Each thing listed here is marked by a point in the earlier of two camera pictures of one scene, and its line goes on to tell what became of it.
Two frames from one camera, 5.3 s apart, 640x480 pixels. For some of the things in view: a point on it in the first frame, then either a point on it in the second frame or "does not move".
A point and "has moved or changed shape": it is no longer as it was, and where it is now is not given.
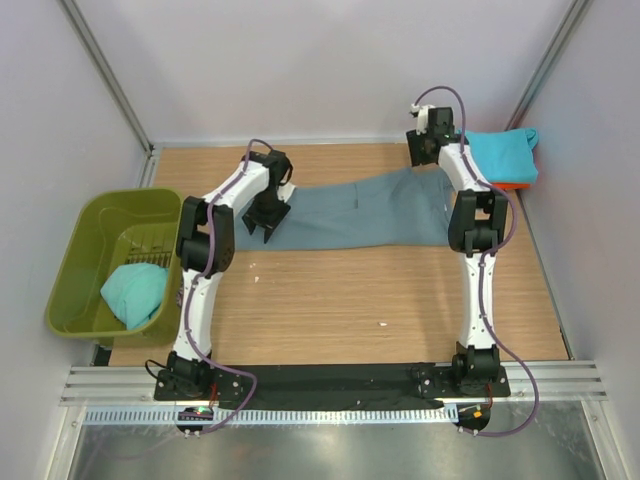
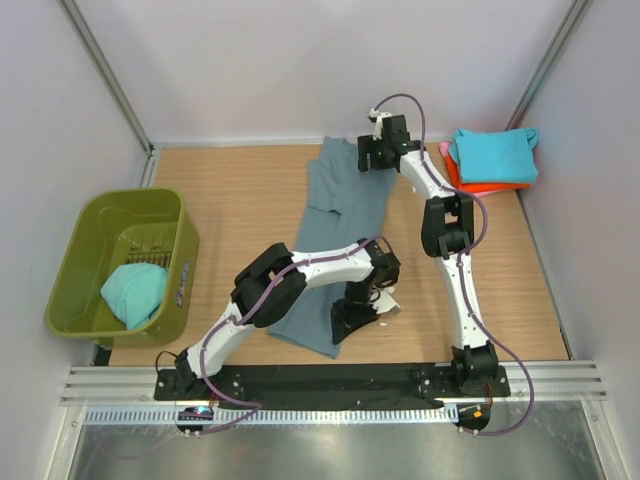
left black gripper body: x=266 y=211 -> x=356 y=309
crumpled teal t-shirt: x=135 y=292 does not move
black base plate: x=344 y=386 does not move
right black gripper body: x=417 y=147 -> x=365 y=145
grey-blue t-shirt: x=407 y=208 has moved or changed shape
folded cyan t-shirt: x=505 y=156 does not move
